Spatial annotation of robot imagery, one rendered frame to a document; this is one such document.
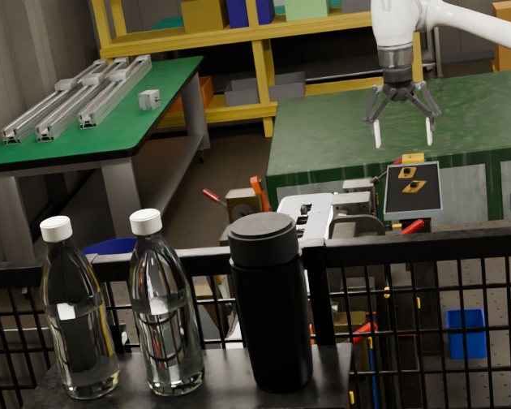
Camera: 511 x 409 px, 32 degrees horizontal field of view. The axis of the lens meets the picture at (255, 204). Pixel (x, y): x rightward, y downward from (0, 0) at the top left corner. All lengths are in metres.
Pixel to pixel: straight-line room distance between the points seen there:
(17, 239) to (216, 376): 3.98
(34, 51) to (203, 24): 1.72
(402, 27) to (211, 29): 5.11
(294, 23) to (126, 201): 2.91
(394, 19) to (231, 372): 1.41
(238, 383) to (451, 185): 3.33
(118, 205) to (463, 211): 1.76
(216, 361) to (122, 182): 3.65
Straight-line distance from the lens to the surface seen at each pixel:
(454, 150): 4.23
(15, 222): 4.91
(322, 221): 2.58
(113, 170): 4.64
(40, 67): 6.16
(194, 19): 7.33
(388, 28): 2.26
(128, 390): 1.01
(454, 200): 4.27
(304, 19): 7.16
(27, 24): 6.10
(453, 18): 2.39
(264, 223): 0.90
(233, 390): 0.97
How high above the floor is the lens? 1.93
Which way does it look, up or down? 19 degrees down
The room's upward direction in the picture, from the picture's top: 9 degrees counter-clockwise
